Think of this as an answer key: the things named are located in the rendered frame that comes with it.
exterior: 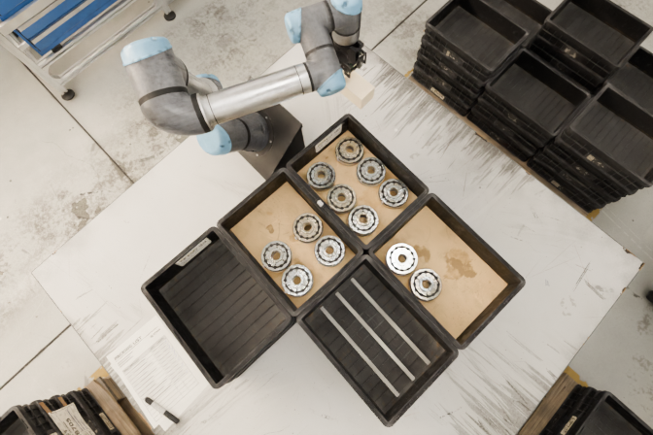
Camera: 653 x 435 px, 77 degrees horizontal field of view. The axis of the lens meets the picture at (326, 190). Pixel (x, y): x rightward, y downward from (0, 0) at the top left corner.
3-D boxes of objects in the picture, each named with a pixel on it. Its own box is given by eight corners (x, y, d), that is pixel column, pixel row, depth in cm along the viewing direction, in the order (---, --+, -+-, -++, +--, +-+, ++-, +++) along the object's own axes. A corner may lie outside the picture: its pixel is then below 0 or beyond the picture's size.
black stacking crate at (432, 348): (298, 318, 134) (294, 318, 123) (363, 258, 140) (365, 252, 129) (384, 419, 124) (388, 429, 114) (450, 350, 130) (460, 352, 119)
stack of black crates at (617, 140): (523, 165, 219) (567, 126, 176) (556, 128, 224) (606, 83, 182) (588, 215, 209) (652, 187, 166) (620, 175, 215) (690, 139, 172)
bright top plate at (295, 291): (275, 281, 134) (275, 280, 133) (296, 258, 136) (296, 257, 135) (296, 302, 131) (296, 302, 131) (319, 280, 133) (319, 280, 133)
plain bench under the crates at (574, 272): (123, 287, 220) (30, 272, 153) (330, 97, 251) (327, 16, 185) (338, 544, 182) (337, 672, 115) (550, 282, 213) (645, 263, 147)
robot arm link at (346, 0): (323, -15, 97) (356, -25, 98) (324, 18, 108) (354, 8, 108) (334, 11, 95) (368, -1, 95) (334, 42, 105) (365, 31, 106)
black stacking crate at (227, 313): (154, 289, 139) (139, 287, 128) (223, 232, 144) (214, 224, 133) (226, 384, 129) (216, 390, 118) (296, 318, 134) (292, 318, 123)
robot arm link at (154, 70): (205, 128, 146) (129, 106, 91) (189, 88, 145) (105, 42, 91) (236, 117, 145) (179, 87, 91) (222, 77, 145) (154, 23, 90)
